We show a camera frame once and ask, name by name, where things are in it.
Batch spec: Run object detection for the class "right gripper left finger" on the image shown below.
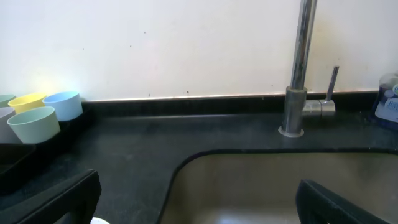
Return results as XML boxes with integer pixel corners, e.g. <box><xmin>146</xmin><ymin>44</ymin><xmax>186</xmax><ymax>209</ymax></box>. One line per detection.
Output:
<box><xmin>0</xmin><ymin>169</ymin><xmax>103</xmax><ymax>224</ymax></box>

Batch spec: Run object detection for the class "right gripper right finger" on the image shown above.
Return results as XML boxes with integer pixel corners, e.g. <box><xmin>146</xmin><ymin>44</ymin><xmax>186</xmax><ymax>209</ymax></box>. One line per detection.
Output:
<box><xmin>295</xmin><ymin>179</ymin><xmax>393</xmax><ymax>224</ymax></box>

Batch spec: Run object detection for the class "black tray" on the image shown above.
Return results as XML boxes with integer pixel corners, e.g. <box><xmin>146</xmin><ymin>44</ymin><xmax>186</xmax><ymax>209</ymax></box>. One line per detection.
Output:
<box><xmin>0</xmin><ymin>108</ymin><xmax>95</xmax><ymax>195</ymax></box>

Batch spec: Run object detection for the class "steel sink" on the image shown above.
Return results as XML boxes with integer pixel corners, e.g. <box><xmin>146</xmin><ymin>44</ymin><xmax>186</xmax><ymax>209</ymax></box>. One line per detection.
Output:
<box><xmin>157</xmin><ymin>148</ymin><xmax>398</xmax><ymax>224</ymax></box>

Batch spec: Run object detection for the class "green cup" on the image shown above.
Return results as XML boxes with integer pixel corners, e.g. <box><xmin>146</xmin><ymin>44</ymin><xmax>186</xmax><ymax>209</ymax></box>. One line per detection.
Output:
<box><xmin>7</xmin><ymin>106</ymin><xmax>61</xmax><ymax>144</ymax></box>
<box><xmin>0</xmin><ymin>94</ymin><xmax>17</xmax><ymax>109</ymax></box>

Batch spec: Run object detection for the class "grey cup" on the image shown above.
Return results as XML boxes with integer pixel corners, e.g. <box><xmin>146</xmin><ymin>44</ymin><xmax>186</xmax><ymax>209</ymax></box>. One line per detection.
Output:
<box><xmin>0</xmin><ymin>106</ymin><xmax>21</xmax><ymax>144</ymax></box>

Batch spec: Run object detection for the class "blue cup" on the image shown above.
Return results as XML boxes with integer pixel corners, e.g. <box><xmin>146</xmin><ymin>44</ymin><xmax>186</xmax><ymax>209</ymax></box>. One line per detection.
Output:
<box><xmin>42</xmin><ymin>90</ymin><xmax>84</xmax><ymax>122</ymax></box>

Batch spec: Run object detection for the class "steel tap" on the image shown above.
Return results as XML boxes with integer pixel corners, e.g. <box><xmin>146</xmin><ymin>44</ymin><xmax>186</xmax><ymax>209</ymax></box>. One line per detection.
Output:
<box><xmin>277</xmin><ymin>0</ymin><xmax>340</xmax><ymax>138</ymax></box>

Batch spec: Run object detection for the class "yellow cup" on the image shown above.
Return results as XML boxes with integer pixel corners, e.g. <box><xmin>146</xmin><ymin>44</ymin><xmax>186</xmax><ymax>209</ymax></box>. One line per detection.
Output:
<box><xmin>7</xmin><ymin>92</ymin><xmax>48</xmax><ymax>114</ymax></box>

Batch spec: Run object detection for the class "blue soap bottle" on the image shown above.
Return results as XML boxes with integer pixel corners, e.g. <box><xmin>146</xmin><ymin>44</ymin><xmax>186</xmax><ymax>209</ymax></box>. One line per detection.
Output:
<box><xmin>371</xmin><ymin>72</ymin><xmax>398</xmax><ymax>131</ymax></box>

